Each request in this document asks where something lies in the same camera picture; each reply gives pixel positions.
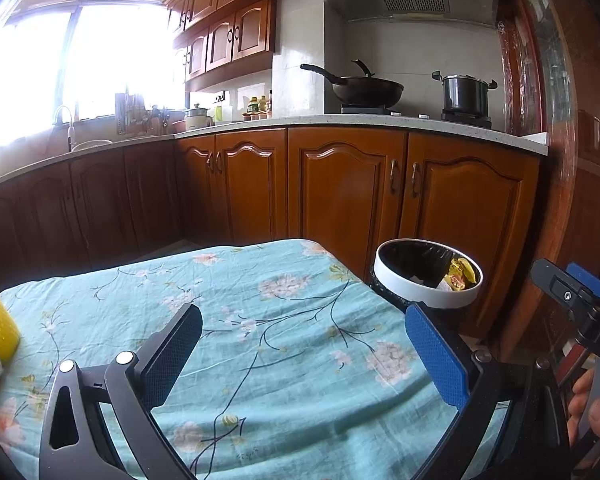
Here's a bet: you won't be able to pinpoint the corner wooden cabinet door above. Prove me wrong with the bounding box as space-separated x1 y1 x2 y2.
176 135 218 241

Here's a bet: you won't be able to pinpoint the knife rack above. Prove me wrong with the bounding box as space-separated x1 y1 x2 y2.
114 92 146 136

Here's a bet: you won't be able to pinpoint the black gas stove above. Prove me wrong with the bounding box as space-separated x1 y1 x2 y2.
340 104 493 129

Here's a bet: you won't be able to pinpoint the arched wooden cabinet door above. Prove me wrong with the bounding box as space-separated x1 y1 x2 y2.
287 127 408 271

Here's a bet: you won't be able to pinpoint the small electric cooker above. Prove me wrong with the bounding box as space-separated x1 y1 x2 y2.
184 104 215 129

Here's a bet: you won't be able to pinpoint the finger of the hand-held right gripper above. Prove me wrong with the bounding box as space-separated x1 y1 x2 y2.
566 261 600 300
531 258 588 309

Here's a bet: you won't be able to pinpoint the white-rimmed black trash bin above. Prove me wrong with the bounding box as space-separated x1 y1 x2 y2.
372 239 483 311

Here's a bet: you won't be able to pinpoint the yellow snack wrapper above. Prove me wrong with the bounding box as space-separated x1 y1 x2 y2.
444 257 479 291

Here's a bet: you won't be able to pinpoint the kitchen window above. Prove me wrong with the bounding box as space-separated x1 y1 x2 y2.
0 0 181 161

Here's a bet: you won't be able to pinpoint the speckled kitchen countertop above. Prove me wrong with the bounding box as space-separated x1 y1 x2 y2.
0 112 550 191

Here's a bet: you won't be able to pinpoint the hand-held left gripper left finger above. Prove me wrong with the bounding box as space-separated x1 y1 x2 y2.
39 304 203 480

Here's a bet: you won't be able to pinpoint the wide wooden cabinet door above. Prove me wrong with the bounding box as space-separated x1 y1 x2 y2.
397 132 541 328

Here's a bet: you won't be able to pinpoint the teal floral tablecloth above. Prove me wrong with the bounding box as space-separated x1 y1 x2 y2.
0 239 511 480

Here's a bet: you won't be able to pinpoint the wooden door frame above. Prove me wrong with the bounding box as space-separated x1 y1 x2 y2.
495 0 600 361

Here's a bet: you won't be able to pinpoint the steel stock pot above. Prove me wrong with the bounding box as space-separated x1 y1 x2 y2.
432 71 498 113

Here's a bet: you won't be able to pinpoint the dark wooden lower cabinets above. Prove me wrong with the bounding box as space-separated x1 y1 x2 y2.
0 140 181 301

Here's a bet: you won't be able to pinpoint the yellow foam fruit net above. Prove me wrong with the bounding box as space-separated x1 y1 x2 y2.
0 297 21 361

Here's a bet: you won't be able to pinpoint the wooden upper cabinets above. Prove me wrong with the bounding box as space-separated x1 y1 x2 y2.
165 0 326 93

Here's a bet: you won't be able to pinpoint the black wok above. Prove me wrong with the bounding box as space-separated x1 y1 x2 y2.
300 59 405 109

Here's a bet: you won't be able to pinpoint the narrow arched cabinet door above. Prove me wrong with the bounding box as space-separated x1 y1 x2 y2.
215 129 288 243

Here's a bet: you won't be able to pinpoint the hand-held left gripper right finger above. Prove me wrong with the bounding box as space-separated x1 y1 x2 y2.
404 302 513 480

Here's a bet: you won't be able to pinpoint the chrome kitchen faucet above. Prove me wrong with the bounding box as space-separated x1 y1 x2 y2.
54 105 79 153

